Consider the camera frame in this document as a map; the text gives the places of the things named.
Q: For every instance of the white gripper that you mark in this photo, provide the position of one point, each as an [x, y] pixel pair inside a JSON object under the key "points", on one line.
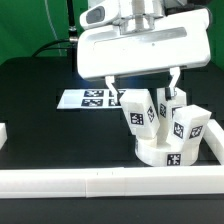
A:
{"points": [[178, 40]]}

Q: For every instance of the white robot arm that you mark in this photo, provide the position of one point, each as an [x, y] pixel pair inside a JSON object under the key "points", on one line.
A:
{"points": [[140, 15]]}

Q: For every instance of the white U-shaped fence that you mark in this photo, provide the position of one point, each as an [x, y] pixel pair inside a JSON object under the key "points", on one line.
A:
{"points": [[104, 182]]}

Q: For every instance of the white marker sheet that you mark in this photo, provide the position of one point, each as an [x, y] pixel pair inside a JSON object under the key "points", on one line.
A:
{"points": [[102, 98]]}

